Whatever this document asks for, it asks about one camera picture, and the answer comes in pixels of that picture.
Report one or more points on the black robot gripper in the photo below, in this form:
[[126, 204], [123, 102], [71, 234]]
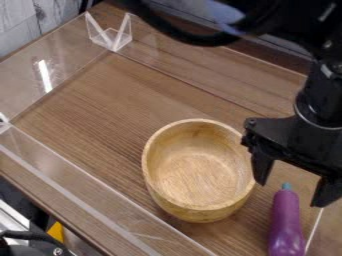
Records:
[[305, 140]]

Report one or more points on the purple toy eggplant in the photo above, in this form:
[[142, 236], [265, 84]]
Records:
[[286, 240]]

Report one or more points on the brown wooden bowl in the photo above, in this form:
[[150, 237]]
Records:
[[196, 170]]

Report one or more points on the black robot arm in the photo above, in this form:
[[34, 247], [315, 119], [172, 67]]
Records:
[[310, 23]]

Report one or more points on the clear acrylic tray walls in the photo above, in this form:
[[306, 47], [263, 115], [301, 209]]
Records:
[[84, 96]]

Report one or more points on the black device with yellow label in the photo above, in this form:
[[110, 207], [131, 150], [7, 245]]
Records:
[[23, 235]]

